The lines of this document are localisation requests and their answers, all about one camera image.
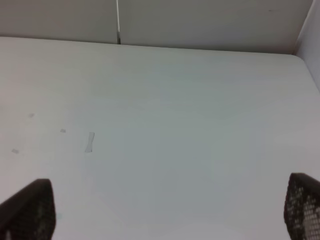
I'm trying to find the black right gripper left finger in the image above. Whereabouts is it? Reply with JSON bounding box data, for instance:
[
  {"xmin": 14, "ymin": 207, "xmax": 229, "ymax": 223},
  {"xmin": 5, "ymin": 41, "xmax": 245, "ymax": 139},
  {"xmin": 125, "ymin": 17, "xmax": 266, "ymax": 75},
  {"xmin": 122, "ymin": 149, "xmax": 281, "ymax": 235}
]
[{"xmin": 0, "ymin": 178, "xmax": 56, "ymax": 240}]

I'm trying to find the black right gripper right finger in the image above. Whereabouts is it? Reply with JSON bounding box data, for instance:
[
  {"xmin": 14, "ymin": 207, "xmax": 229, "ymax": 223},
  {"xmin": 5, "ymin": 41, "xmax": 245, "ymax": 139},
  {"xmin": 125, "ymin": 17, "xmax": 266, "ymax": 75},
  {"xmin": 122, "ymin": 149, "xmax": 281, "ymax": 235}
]
[{"xmin": 283, "ymin": 173, "xmax": 320, "ymax": 240}]

